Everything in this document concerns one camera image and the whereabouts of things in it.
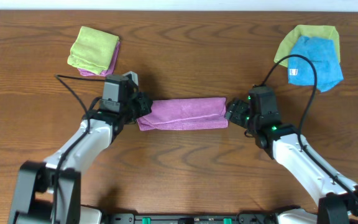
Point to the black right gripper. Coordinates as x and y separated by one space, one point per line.
234 111

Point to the purple cloth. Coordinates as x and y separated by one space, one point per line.
110 69
185 115

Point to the folded green cloth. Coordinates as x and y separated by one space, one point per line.
92 50

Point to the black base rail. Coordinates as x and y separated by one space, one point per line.
197 219

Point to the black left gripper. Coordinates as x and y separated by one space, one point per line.
145 107

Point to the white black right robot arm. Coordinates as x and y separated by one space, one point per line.
335 195

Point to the folded purple cloth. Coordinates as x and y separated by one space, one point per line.
110 69

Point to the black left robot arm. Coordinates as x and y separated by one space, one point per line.
50 191

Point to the blue cloth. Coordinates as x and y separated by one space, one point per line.
321 53

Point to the green cloth in pile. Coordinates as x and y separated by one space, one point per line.
324 32

